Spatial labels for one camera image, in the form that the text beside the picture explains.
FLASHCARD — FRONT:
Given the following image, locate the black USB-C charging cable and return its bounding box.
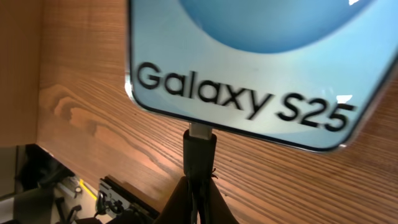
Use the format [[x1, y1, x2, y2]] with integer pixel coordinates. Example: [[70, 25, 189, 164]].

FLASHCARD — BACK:
[[182, 122, 218, 224]]

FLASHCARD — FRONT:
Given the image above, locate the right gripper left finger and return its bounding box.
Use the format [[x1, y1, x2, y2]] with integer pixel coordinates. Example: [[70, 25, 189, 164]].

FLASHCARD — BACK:
[[154, 177, 190, 224]]

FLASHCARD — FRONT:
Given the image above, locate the Galaxy S25 smartphone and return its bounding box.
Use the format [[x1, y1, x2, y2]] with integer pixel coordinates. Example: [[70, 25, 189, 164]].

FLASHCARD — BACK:
[[125, 0, 397, 152]]

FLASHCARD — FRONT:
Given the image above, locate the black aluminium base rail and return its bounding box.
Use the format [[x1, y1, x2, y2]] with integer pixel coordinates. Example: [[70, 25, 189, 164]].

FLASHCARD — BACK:
[[95, 177, 160, 224]]

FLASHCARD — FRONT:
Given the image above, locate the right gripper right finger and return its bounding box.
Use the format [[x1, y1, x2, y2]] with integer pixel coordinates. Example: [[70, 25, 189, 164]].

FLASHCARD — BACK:
[[203, 179, 239, 224]]

